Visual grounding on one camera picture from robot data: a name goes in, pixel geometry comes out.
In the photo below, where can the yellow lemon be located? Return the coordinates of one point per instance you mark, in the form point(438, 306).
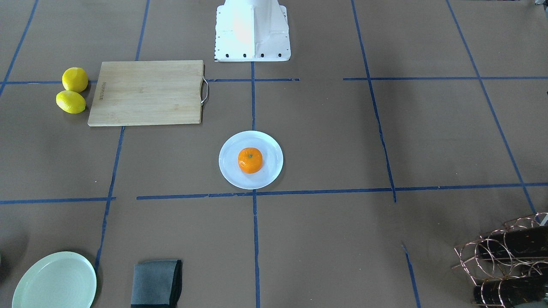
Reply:
point(75, 79)
point(71, 102)

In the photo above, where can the dark wine bottle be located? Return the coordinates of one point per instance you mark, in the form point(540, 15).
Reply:
point(524, 292)
point(524, 243)

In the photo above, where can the orange fruit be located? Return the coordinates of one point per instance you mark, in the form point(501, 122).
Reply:
point(250, 160)

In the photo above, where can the copper wire bottle rack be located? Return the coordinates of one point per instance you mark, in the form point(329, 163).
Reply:
point(508, 266)

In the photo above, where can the dark grey folded cloth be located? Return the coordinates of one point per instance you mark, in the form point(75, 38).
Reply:
point(157, 284)

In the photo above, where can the wooden cutting board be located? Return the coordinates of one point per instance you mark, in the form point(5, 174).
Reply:
point(149, 93)

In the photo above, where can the light green plate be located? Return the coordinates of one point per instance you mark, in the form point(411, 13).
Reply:
point(59, 280)

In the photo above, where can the light blue plate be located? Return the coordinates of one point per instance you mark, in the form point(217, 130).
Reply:
point(272, 159)

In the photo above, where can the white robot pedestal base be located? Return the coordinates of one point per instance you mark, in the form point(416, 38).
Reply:
point(252, 30)

